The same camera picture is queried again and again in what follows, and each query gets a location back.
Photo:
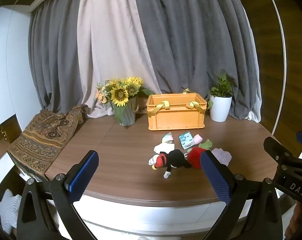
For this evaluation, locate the green plant in white pot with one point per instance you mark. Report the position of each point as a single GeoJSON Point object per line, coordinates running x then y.
{"type": "Point", "coordinates": [219, 107]}

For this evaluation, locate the grey curtain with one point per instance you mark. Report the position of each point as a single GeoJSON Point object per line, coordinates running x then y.
{"type": "Point", "coordinates": [191, 42]}
{"type": "Point", "coordinates": [55, 55]}

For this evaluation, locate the striped white cloth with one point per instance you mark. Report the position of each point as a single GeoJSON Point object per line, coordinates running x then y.
{"type": "Point", "coordinates": [9, 210]}

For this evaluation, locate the black plush doll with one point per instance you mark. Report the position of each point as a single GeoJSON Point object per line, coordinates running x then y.
{"type": "Point", "coordinates": [174, 158]}

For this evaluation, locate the grey ribbed vase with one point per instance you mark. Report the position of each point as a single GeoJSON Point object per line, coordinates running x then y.
{"type": "Point", "coordinates": [128, 116]}

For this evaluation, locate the orange plastic crate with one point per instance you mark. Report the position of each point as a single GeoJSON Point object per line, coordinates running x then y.
{"type": "Point", "coordinates": [176, 118]}

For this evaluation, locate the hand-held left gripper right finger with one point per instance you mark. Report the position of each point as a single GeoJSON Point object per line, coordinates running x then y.
{"type": "Point", "coordinates": [216, 177]}

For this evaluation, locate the white wardrobe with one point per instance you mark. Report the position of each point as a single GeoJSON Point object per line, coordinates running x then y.
{"type": "Point", "coordinates": [10, 67]}

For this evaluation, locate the red plush toy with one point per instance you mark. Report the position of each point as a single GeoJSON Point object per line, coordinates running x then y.
{"type": "Point", "coordinates": [194, 157]}

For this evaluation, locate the blue tissue packet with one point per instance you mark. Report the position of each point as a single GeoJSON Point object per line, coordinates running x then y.
{"type": "Point", "coordinates": [186, 140]}

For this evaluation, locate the green frog plush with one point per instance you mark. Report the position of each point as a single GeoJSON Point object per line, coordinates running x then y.
{"type": "Point", "coordinates": [206, 145]}

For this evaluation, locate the pink sock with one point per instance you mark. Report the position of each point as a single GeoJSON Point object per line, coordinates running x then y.
{"type": "Point", "coordinates": [198, 139]}

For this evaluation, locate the white soft toy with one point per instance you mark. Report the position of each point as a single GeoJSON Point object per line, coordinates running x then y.
{"type": "Point", "coordinates": [163, 147]}

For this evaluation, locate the brown patterned cloth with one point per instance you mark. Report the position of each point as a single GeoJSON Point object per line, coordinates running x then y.
{"type": "Point", "coordinates": [44, 137]}

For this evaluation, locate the pale pink curtain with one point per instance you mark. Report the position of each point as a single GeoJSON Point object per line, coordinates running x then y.
{"type": "Point", "coordinates": [110, 42]}

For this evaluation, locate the sunflower bouquet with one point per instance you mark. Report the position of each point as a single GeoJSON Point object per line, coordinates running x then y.
{"type": "Point", "coordinates": [120, 92]}

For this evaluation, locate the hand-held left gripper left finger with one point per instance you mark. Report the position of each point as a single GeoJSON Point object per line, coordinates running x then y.
{"type": "Point", "coordinates": [84, 175]}

